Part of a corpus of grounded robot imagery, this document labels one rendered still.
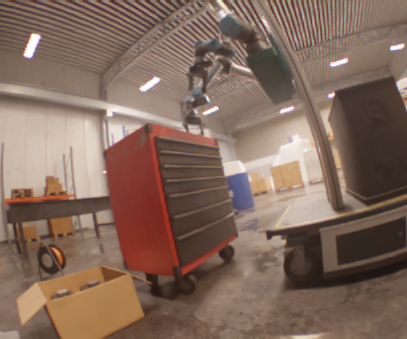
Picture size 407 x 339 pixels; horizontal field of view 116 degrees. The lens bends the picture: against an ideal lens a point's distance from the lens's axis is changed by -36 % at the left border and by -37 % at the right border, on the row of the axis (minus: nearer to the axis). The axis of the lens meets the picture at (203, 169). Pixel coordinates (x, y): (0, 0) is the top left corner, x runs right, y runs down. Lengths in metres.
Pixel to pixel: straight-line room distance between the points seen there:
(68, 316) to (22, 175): 8.22
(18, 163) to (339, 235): 9.11
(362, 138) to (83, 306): 1.34
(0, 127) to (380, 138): 9.83
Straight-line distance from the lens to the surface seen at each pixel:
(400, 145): 1.02
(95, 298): 0.92
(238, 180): 4.79
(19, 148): 9.22
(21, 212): 3.67
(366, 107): 0.99
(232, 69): 1.76
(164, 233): 0.98
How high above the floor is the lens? 0.53
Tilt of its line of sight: 7 degrees up
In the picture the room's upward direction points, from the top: 12 degrees counter-clockwise
